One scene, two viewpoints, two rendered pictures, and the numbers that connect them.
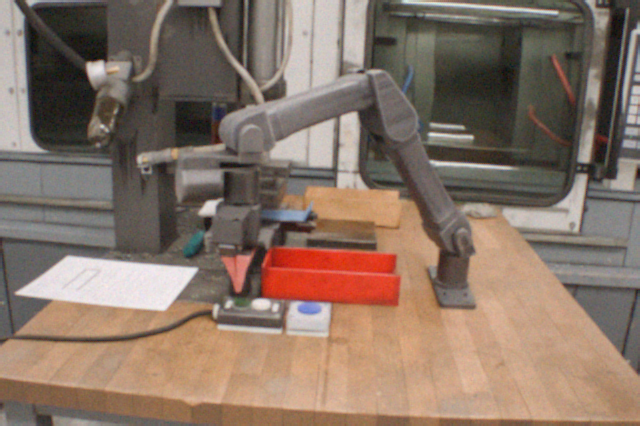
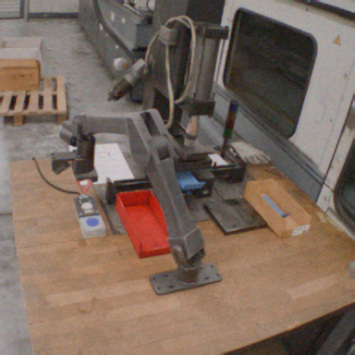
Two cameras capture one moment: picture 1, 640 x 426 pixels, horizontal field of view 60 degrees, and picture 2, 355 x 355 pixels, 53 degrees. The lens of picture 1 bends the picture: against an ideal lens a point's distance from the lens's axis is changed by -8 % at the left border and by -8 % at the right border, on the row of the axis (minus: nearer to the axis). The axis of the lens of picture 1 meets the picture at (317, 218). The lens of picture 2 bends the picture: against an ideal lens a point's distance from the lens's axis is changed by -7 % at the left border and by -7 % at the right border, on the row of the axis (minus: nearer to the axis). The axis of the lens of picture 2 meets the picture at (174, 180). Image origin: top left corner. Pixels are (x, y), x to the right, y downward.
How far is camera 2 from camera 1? 1.13 m
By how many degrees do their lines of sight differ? 56
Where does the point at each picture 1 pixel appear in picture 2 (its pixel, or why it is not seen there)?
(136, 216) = not seen: hidden behind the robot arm
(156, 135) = (152, 104)
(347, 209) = (262, 205)
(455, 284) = (177, 277)
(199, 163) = (67, 127)
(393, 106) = (135, 141)
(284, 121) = (92, 124)
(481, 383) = (57, 302)
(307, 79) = (336, 110)
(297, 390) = (29, 238)
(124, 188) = not seen: hidden behind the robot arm
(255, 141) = (75, 128)
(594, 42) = not seen: outside the picture
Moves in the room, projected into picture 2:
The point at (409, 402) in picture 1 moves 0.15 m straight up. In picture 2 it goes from (30, 275) to (24, 233)
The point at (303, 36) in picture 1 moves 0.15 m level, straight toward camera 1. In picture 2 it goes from (343, 78) to (320, 77)
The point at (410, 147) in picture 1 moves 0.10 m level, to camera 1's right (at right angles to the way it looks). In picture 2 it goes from (152, 173) to (168, 196)
